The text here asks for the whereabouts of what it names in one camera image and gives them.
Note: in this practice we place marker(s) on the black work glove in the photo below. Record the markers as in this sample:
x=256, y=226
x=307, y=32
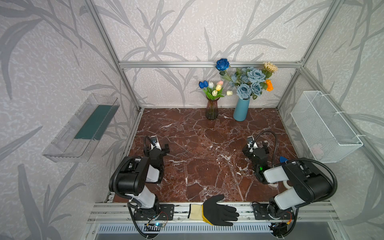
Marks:
x=213, y=213

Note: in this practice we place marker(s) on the blue hand trowel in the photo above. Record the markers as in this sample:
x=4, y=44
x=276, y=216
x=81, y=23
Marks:
x=283, y=159

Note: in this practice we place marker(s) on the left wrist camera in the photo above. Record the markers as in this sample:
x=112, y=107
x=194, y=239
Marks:
x=155, y=143

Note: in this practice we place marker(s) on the pink glass vase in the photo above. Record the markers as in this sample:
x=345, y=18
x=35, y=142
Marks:
x=212, y=111

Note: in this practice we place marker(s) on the white tape roll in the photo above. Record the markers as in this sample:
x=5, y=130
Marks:
x=286, y=185

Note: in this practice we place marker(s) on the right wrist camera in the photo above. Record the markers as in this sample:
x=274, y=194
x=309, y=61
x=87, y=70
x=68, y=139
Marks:
x=251, y=142

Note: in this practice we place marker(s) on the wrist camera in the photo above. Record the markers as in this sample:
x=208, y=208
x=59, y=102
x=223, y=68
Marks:
x=251, y=142
x=155, y=143

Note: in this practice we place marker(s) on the orange marigold flower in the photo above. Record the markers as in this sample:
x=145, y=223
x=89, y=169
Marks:
x=269, y=85

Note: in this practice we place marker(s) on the teal ceramic vase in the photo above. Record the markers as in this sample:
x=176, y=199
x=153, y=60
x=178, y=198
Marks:
x=241, y=110

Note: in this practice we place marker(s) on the clear acrylic shelf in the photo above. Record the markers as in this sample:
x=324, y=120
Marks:
x=78, y=139

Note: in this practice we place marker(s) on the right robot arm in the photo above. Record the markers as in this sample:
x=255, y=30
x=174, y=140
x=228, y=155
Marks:
x=311, y=181

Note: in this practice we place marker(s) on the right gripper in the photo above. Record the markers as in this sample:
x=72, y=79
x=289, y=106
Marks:
x=254, y=153

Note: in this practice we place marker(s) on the white wire basket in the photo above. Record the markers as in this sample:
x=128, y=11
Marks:
x=326, y=132

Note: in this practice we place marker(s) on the small circuit board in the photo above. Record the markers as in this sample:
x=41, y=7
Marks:
x=155, y=226

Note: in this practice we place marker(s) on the cream sunflower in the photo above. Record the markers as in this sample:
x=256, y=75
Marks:
x=269, y=69

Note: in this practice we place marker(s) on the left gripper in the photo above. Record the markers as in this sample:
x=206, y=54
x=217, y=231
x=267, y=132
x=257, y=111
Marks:
x=157, y=152

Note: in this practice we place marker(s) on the dusty blue rose bunch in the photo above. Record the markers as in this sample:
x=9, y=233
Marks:
x=249, y=82

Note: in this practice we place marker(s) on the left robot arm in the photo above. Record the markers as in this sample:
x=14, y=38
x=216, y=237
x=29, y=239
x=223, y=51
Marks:
x=131, y=176

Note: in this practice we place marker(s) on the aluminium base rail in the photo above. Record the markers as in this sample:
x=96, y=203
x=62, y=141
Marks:
x=178, y=213

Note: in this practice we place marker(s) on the deep blue rose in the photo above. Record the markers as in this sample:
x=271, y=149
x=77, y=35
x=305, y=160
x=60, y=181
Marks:
x=222, y=66

